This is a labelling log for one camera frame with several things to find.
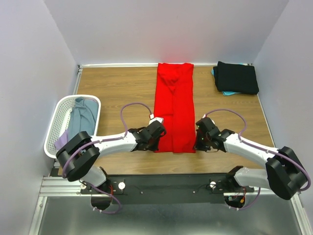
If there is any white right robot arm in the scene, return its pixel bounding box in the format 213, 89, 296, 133
194, 117, 309, 200

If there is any white laundry basket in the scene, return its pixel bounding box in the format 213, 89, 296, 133
44, 94, 101, 159

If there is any red t shirt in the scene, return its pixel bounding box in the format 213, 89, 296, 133
154, 63, 196, 154

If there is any black folded t shirt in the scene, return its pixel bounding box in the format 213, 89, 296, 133
213, 61, 259, 95

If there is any cyan folded t shirt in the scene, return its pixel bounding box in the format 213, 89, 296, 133
212, 61, 249, 95

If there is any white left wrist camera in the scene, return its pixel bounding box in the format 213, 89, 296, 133
149, 114, 164, 125

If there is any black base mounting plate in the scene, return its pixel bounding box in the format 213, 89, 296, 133
81, 173, 254, 209

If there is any grey blue t shirt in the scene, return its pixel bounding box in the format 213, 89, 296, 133
67, 97, 99, 141

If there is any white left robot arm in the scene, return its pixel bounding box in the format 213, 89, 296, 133
56, 117, 166, 193

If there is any lavender t shirt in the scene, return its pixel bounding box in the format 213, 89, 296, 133
54, 129, 68, 151

